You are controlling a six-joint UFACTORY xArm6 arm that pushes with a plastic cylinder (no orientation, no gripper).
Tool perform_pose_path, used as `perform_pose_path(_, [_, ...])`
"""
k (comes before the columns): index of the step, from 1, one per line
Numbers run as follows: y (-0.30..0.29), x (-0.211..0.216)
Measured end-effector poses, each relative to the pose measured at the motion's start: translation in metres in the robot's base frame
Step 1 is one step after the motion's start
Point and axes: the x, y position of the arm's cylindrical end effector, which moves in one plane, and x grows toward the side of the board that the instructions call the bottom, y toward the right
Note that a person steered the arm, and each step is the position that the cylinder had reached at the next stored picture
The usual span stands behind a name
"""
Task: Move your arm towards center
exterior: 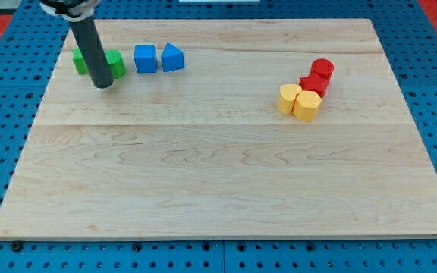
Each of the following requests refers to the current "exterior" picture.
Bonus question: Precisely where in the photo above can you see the black cylindrical robot pusher arm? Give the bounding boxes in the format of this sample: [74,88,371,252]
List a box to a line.
[39,0,114,89]

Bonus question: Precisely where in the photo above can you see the light wooden board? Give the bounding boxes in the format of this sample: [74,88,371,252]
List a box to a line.
[0,19,437,241]

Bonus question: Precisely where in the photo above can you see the yellow heart block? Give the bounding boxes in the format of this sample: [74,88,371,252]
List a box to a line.
[277,83,303,115]

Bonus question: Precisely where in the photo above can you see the blue triangle block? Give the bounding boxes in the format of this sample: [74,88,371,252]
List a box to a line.
[161,43,185,72]

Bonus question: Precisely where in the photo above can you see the yellow hexagon block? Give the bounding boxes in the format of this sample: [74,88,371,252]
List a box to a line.
[293,90,322,122]

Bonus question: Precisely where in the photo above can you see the red star block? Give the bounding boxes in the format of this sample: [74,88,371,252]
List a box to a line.
[299,73,329,98]

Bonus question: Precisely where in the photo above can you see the blue cube block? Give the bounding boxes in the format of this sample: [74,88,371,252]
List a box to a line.
[134,45,158,73]

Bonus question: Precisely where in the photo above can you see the red cylinder block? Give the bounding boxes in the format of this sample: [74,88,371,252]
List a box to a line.
[310,58,335,80]

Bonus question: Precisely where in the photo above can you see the green half-round block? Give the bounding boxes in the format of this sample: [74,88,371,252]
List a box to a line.
[105,49,127,79]

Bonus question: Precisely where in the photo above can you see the green star block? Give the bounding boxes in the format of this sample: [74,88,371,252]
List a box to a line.
[71,48,88,74]

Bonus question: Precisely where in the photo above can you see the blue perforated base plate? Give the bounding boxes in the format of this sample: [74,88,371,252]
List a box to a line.
[0,0,437,272]

